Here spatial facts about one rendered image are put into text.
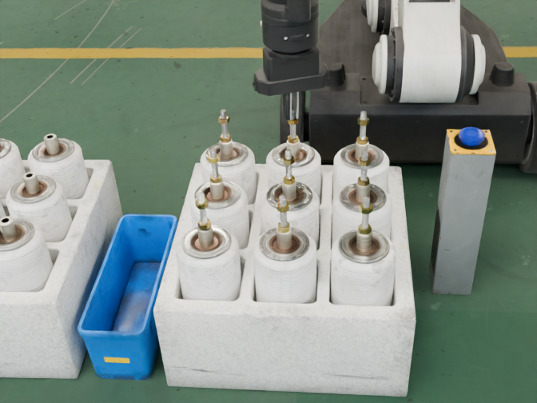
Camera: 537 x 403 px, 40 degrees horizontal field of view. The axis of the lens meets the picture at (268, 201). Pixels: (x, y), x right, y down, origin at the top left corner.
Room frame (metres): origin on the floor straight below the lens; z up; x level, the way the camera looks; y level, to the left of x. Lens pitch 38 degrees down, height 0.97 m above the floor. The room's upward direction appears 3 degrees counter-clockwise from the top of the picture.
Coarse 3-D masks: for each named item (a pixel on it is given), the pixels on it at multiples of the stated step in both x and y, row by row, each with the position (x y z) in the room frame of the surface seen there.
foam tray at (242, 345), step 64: (192, 192) 1.06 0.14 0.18; (320, 192) 1.10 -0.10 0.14; (320, 256) 0.88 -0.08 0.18; (192, 320) 0.77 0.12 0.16; (256, 320) 0.76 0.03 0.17; (320, 320) 0.74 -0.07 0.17; (384, 320) 0.73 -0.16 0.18; (192, 384) 0.77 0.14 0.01; (256, 384) 0.76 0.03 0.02; (320, 384) 0.74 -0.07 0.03; (384, 384) 0.73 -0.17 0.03
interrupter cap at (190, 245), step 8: (192, 232) 0.86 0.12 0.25; (216, 232) 0.86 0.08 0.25; (224, 232) 0.86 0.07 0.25; (184, 240) 0.84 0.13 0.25; (192, 240) 0.85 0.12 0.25; (216, 240) 0.84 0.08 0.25; (224, 240) 0.84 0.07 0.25; (184, 248) 0.83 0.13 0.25; (192, 248) 0.83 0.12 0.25; (200, 248) 0.83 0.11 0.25; (208, 248) 0.83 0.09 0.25; (216, 248) 0.82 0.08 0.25; (224, 248) 0.82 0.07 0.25; (192, 256) 0.81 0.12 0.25; (200, 256) 0.81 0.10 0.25; (208, 256) 0.80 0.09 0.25; (216, 256) 0.81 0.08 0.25
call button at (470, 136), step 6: (462, 132) 0.99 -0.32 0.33; (468, 132) 0.99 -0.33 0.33; (474, 132) 0.99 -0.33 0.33; (480, 132) 0.98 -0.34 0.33; (462, 138) 0.98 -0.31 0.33; (468, 138) 0.97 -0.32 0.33; (474, 138) 0.97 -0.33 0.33; (480, 138) 0.97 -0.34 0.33; (468, 144) 0.97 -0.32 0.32; (474, 144) 0.97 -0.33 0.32
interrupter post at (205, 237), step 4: (212, 228) 0.84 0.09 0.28; (200, 232) 0.83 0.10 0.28; (204, 232) 0.83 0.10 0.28; (208, 232) 0.83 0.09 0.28; (212, 232) 0.84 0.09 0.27; (200, 236) 0.83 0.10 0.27; (204, 236) 0.83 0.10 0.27; (208, 236) 0.83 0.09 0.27; (212, 236) 0.84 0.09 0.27; (200, 240) 0.83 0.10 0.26; (204, 240) 0.83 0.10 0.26; (208, 240) 0.83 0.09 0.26; (212, 240) 0.84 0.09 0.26; (200, 244) 0.84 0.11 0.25; (204, 244) 0.83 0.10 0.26; (208, 244) 0.83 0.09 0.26; (212, 244) 0.83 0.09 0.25
